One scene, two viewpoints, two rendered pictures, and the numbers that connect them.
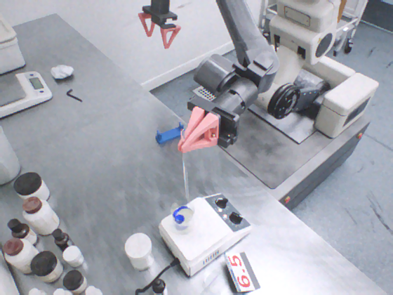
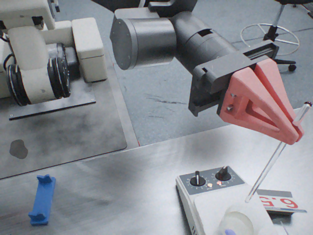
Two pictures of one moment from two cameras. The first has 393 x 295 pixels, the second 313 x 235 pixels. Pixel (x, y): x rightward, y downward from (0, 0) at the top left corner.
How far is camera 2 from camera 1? 50 cm
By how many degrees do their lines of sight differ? 43
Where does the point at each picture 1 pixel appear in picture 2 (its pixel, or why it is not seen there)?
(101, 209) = not seen: outside the picture
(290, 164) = (111, 119)
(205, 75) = (152, 41)
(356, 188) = (138, 99)
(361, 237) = (174, 120)
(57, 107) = not seen: outside the picture
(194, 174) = (127, 197)
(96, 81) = not seen: outside the picture
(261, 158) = (89, 138)
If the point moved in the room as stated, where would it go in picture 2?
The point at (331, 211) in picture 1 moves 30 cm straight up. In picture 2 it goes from (146, 126) to (146, 92)
